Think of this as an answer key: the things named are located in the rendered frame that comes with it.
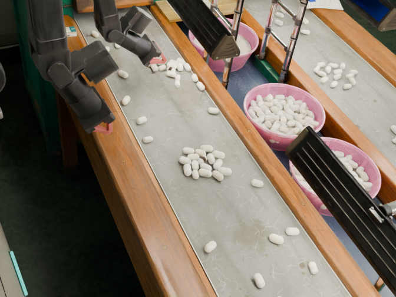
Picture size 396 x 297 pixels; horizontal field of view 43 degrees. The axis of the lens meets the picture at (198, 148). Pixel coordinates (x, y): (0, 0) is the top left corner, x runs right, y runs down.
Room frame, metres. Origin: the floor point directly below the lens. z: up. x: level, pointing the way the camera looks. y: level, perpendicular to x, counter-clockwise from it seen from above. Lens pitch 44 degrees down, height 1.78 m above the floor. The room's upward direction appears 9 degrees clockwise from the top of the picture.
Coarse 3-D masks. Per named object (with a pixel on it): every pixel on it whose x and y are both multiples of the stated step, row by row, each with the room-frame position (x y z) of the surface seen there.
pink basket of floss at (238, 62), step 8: (224, 24) 1.78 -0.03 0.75; (240, 24) 1.77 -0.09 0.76; (240, 32) 1.76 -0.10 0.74; (248, 32) 1.74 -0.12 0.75; (192, 40) 1.60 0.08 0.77; (248, 40) 1.72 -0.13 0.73; (256, 40) 1.68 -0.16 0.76; (200, 48) 1.55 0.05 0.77; (240, 56) 1.55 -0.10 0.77; (248, 56) 1.59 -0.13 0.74; (216, 64) 1.55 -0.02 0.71; (224, 64) 1.55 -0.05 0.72; (232, 64) 1.56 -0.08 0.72; (240, 64) 1.58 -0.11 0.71
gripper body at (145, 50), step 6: (138, 36) 1.34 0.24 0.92; (144, 36) 1.39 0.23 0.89; (138, 42) 1.31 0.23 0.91; (144, 42) 1.33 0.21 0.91; (150, 42) 1.35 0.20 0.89; (138, 48) 1.31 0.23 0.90; (144, 48) 1.32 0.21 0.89; (150, 48) 1.33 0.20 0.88; (156, 48) 1.33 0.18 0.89; (138, 54) 1.31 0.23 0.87; (144, 54) 1.32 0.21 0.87; (150, 54) 1.32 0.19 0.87; (156, 54) 1.31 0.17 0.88; (144, 60) 1.31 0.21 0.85; (150, 60) 1.30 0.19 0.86
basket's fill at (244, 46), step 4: (196, 40) 1.66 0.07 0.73; (240, 40) 1.72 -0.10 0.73; (244, 40) 1.72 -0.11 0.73; (200, 44) 1.64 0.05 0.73; (240, 44) 1.69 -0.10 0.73; (244, 44) 1.69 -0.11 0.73; (248, 44) 1.70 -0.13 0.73; (240, 48) 1.66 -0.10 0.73; (244, 48) 1.65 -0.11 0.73; (248, 48) 1.66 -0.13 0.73; (240, 52) 1.63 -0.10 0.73; (244, 52) 1.62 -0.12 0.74
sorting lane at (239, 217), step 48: (144, 96) 1.27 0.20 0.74; (192, 96) 1.31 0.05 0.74; (144, 144) 1.05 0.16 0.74; (192, 144) 1.08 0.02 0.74; (240, 144) 1.12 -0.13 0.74; (192, 192) 0.90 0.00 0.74; (240, 192) 0.92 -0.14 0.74; (192, 240) 0.74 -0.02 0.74; (240, 240) 0.76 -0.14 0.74; (288, 240) 0.79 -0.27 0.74; (240, 288) 0.63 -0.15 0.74; (288, 288) 0.65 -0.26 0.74; (336, 288) 0.67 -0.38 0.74
